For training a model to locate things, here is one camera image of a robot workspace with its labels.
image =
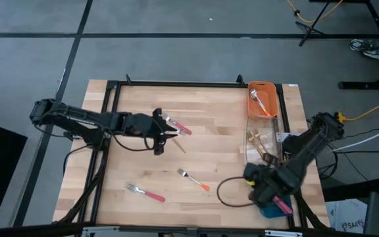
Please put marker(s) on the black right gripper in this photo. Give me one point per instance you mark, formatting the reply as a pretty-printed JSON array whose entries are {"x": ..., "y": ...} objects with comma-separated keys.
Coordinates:
[{"x": 275, "y": 184}]

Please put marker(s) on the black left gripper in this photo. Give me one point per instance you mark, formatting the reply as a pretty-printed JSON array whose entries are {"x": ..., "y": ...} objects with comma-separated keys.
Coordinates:
[{"x": 140, "y": 125}]

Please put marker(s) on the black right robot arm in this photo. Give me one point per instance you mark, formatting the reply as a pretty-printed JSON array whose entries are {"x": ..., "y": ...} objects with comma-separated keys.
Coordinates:
[{"x": 308, "y": 154}]

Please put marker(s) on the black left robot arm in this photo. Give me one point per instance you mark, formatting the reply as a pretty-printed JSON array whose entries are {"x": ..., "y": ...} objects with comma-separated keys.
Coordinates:
[{"x": 77, "y": 118}]

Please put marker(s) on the blue plastic bin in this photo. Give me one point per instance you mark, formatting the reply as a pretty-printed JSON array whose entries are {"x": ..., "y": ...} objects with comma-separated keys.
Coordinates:
[{"x": 270, "y": 212}]

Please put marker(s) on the clear plastic bin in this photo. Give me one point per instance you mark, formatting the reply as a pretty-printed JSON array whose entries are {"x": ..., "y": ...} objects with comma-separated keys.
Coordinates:
[{"x": 271, "y": 131}]

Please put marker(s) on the white cardboard box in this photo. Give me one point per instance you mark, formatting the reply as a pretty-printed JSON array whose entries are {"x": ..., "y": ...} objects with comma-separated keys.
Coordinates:
[{"x": 347, "y": 217}]

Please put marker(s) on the orange plastic bin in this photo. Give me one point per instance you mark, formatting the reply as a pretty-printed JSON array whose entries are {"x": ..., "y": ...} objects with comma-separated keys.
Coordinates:
[{"x": 270, "y": 95}]

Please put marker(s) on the black tripod stand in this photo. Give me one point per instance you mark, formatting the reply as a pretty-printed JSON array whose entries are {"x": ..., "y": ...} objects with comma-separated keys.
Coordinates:
[{"x": 309, "y": 29}]

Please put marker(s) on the person's shoe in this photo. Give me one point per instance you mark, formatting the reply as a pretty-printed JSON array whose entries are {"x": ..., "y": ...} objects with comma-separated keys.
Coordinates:
[
  {"x": 378, "y": 54},
  {"x": 360, "y": 45}
]

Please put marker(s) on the black crossbeam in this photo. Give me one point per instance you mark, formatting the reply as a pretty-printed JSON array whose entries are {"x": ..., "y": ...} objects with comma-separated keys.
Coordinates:
[{"x": 28, "y": 229}]

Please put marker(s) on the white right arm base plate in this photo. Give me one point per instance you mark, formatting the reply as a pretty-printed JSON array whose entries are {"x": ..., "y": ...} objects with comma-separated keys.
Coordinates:
[{"x": 280, "y": 136}]

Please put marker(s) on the black frame bracket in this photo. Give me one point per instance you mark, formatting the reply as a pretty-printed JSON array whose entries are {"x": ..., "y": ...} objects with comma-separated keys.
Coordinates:
[
  {"x": 240, "y": 79},
  {"x": 128, "y": 79}
]

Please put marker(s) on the black desk leg frame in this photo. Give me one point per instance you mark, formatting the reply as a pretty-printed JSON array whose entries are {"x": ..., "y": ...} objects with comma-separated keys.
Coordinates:
[{"x": 357, "y": 85}]

